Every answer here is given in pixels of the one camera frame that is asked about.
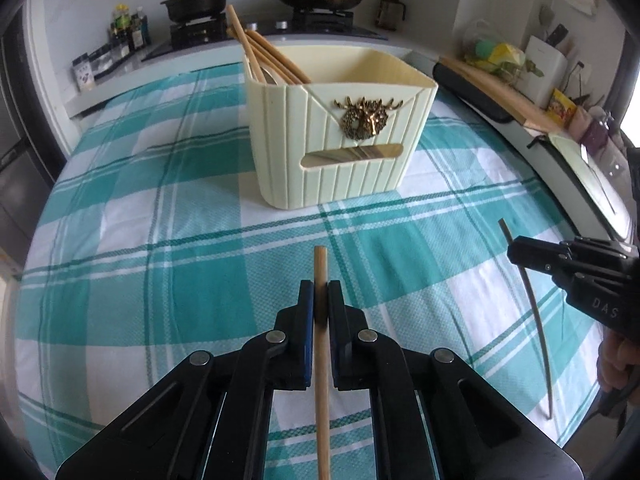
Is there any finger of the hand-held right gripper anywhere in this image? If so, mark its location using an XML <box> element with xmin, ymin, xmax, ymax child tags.
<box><xmin>506</xmin><ymin>244</ymin><xmax>568</xmax><ymax>275</ymax></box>
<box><xmin>515</xmin><ymin>236</ymin><xmax>578</xmax><ymax>262</ymax></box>

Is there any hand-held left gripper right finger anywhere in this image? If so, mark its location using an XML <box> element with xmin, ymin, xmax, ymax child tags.
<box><xmin>327</xmin><ymin>280</ymin><xmax>583</xmax><ymax>480</ymax></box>

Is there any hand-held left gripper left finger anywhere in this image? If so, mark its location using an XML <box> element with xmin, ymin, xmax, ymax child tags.
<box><xmin>55</xmin><ymin>280</ymin><xmax>316</xmax><ymax>480</ymax></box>

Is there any wooden chopstick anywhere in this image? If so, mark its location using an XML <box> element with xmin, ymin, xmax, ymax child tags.
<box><xmin>226</xmin><ymin>4</ymin><xmax>266</xmax><ymax>83</ymax></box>
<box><xmin>248</xmin><ymin>35</ymin><xmax>302</xmax><ymax>85</ymax></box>
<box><xmin>498</xmin><ymin>218</ymin><xmax>555</xmax><ymax>419</ymax></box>
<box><xmin>313</xmin><ymin>246</ymin><xmax>332</xmax><ymax>480</ymax></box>
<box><xmin>226</xmin><ymin>27</ymin><xmax>290</xmax><ymax>85</ymax></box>
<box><xmin>245</xmin><ymin>30</ymin><xmax>312</xmax><ymax>84</ymax></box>

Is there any cream ribbed utensil holder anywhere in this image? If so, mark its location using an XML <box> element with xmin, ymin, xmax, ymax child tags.
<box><xmin>243</xmin><ymin>45</ymin><xmax>439</xmax><ymax>210</ymax></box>

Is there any person's right hand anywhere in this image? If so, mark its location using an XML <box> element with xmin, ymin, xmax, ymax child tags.
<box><xmin>597</xmin><ymin>332</ymin><xmax>634</xmax><ymax>404</ymax></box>

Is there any pale green black-rimmed tray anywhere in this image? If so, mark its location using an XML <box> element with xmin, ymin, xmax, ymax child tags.
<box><xmin>526</xmin><ymin>131</ymin><xmax>637</xmax><ymax>242</ymax></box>

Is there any purple packet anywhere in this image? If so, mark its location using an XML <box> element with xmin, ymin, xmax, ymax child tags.
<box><xmin>570</xmin><ymin>105</ymin><xmax>609</xmax><ymax>152</ymax></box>

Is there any yellow snack packet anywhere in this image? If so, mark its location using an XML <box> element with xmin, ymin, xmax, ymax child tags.
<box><xmin>547</xmin><ymin>88</ymin><xmax>577</xmax><ymax>124</ymax></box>

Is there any wooden cutting board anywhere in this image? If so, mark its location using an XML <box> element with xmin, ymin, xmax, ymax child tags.
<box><xmin>440</xmin><ymin>55</ymin><xmax>557</xmax><ymax>137</ymax></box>

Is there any black oblong tray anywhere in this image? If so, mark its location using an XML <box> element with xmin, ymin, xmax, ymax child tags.
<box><xmin>432</xmin><ymin>60</ymin><xmax>517</xmax><ymax>125</ymax></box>

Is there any teal plaid tablecloth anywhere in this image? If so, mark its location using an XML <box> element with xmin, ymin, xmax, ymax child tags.
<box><xmin>14</xmin><ymin>45</ymin><xmax>608</xmax><ymax>480</ymax></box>

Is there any white knife block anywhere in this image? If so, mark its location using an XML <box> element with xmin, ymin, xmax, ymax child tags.
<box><xmin>522</xmin><ymin>22</ymin><xmax>571</xmax><ymax>109</ymax></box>

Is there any yellow green plastic bag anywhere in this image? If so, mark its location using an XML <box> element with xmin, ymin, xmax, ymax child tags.
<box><xmin>460</xmin><ymin>17</ymin><xmax>544</xmax><ymax>79</ymax></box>

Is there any black gas stove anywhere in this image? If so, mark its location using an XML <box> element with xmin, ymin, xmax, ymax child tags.
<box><xmin>142</xmin><ymin>9</ymin><xmax>389</xmax><ymax>63</ymax></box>

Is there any black pot with orange lid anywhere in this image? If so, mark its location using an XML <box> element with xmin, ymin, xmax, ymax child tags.
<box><xmin>161</xmin><ymin>0</ymin><xmax>234</xmax><ymax>24</ymax></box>

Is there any dark sauce bottle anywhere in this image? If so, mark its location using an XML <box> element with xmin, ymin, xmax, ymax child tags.
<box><xmin>130</xmin><ymin>7</ymin><xmax>150</xmax><ymax>51</ymax></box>

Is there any row of spice jars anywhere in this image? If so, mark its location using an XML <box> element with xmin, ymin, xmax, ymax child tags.
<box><xmin>72</xmin><ymin>42</ymin><xmax>119</xmax><ymax>84</ymax></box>

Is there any green label sauce bottle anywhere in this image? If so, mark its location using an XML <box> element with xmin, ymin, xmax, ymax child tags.
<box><xmin>112</xmin><ymin>4</ymin><xmax>131</xmax><ymax>38</ymax></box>

